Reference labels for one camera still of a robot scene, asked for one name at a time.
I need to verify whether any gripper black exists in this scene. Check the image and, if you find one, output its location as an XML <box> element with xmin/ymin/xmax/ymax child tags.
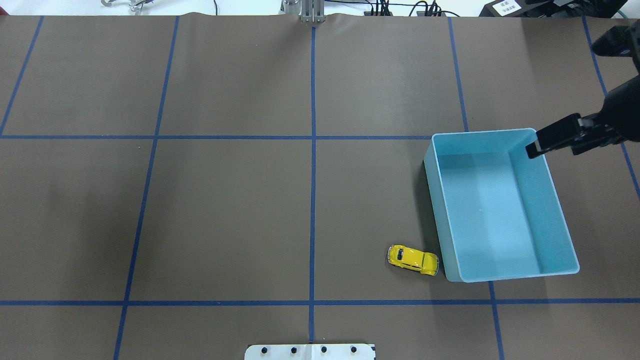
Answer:
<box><xmin>525</xmin><ymin>75</ymin><xmax>640</xmax><ymax>159</ymax></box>

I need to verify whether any yellow beetle toy car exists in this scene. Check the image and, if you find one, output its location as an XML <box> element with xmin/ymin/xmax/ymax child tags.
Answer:
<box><xmin>386</xmin><ymin>244</ymin><xmax>440</xmax><ymax>276</ymax></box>

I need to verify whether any light blue plastic bin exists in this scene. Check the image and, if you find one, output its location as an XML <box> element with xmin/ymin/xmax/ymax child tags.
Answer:
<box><xmin>423</xmin><ymin>128</ymin><xmax>580</xmax><ymax>283</ymax></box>

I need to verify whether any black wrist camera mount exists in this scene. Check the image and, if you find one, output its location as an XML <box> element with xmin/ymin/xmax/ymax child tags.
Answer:
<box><xmin>590</xmin><ymin>20</ymin><xmax>640</xmax><ymax>59</ymax></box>

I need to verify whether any aluminium frame post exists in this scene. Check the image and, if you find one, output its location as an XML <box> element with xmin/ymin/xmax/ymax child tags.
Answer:
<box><xmin>280</xmin><ymin>0</ymin><xmax>326</xmax><ymax>24</ymax></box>

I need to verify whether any white pedestal column base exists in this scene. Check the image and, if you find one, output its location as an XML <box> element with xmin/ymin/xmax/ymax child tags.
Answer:
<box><xmin>244</xmin><ymin>342</ymin><xmax>377</xmax><ymax>360</ymax></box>

